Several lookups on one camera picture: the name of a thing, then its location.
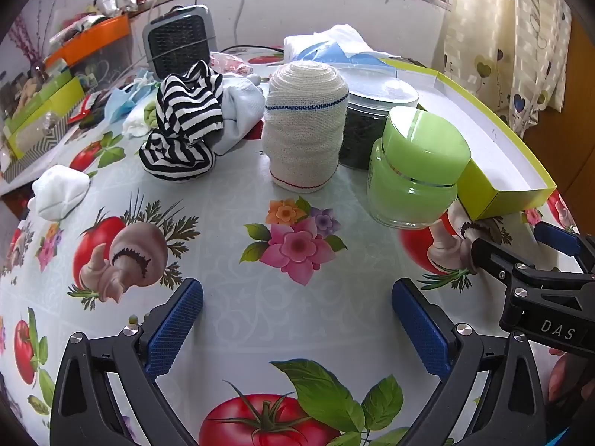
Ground black cable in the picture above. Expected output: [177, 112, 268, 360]
[218, 45, 285, 55]

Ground light grey knit sock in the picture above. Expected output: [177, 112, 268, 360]
[211, 75, 269, 155]

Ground red white packet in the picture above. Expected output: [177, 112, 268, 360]
[70, 93, 110, 125]

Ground cream heart print curtain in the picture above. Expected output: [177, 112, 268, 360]
[444, 0, 573, 138]

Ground yellow-green gift box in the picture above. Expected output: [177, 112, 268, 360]
[2, 77, 87, 159]

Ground bright green microfiber cloth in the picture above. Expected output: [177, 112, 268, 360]
[143, 100, 162, 132]

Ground zigzag patterned box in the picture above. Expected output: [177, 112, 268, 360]
[0, 116, 81, 183]

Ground grey space heater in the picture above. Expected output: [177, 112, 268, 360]
[142, 4, 219, 80]

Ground dark jar with clear lid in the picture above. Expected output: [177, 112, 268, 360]
[338, 74, 420, 171]

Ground purple dried branches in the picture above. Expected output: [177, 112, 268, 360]
[9, 14, 53, 71]

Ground person's right hand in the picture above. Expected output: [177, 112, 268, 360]
[549, 353, 595, 407]

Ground white blue tissue pack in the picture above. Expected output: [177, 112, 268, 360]
[283, 23, 398, 77]

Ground yellow-green cardboard box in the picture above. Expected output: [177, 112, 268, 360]
[376, 56, 557, 221]

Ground cream bandage roll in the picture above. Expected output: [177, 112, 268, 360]
[260, 60, 349, 193]

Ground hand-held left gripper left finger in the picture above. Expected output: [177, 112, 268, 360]
[50, 278, 205, 446]

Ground white sock ball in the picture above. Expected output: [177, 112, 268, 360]
[28, 165, 91, 221]

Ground clear plastic bag pink contents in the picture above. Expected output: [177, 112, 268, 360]
[209, 52, 261, 77]

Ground green glass jar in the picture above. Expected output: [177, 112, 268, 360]
[367, 105, 472, 229]

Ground white folded cloth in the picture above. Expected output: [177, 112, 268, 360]
[122, 114, 149, 138]

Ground vegetable print tablecloth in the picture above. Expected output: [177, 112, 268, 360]
[0, 46, 582, 446]

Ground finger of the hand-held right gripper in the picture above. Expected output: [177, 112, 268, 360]
[472, 238, 540, 289]
[534, 222, 595, 276]

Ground black white striped cloth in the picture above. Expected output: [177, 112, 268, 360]
[139, 60, 225, 182]

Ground orange lidded storage container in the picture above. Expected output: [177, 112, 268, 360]
[44, 13, 135, 91]

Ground blue face mask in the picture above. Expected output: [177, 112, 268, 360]
[104, 81, 161, 124]

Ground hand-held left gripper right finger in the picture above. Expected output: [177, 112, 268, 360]
[391, 278, 547, 446]

